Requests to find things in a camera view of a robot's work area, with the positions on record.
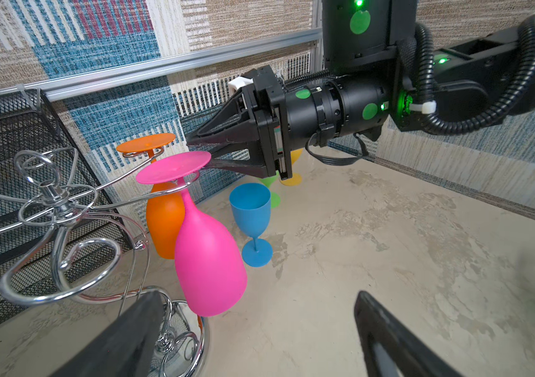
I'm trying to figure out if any yellow plastic wine glass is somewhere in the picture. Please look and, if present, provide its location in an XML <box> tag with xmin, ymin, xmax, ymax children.
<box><xmin>279</xmin><ymin>148</ymin><xmax>305</xmax><ymax>187</ymax></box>

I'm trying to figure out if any blue plastic wine glass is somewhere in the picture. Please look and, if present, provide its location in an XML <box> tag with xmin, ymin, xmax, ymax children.
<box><xmin>229</xmin><ymin>183</ymin><xmax>273</xmax><ymax>268</ymax></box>

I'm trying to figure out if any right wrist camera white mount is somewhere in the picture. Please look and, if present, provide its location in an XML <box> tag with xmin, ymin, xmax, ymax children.
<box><xmin>228</xmin><ymin>76</ymin><xmax>253</xmax><ymax>96</ymax></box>

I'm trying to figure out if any orange plastic wine glass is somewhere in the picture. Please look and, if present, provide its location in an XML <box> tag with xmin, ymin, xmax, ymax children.
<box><xmin>117</xmin><ymin>133</ymin><xmax>185</xmax><ymax>260</ymax></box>

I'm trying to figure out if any green plastic wine glass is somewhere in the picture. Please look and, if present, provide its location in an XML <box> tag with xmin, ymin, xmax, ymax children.
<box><xmin>259</xmin><ymin>174</ymin><xmax>281</xmax><ymax>209</ymax></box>

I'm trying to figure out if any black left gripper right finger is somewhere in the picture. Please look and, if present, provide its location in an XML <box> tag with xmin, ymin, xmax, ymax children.
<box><xmin>354</xmin><ymin>291</ymin><xmax>460</xmax><ymax>376</ymax></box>

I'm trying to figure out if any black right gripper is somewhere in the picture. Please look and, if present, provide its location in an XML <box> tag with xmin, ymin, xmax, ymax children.
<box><xmin>186</xmin><ymin>65</ymin><xmax>293</xmax><ymax>180</ymax></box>

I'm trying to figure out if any black wire shelf rack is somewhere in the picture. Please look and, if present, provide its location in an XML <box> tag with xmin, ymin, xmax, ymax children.
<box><xmin>0</xmin><ymin>90</ymin><xmax>132</xmax><ymax>325</ymax></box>

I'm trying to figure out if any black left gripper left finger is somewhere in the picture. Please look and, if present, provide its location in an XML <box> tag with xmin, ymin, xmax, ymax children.
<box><xmin>52</xmin><ymin>292</ymin><xmax>164</xmax><ymax>376</ymax></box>

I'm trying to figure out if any black corrugated cable conduit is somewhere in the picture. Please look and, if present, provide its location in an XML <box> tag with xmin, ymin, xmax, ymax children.
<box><xmin>399</xmin><ymin>8</ymin><xmax>535</xmax><ymax>137</ymax></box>

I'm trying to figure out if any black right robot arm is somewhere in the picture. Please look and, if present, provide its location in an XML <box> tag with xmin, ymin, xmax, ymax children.
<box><xmin>187</xmin><ymin>1</ymin><xmax>535</xmax><ymax>180</ymax></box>

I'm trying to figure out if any chrome wire wine glass rack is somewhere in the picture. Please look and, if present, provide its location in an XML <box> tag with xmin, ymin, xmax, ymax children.
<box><xmin>0</xmin><ymin>147</ymin><xmax>209</xmax><ymax>376</ymax></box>

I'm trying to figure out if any pink plastic wine glass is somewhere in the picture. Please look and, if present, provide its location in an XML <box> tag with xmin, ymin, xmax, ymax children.
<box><xmin>136</xmin><ymin>151</ymin><xmax>248</xmax><ymax>317</ymax></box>

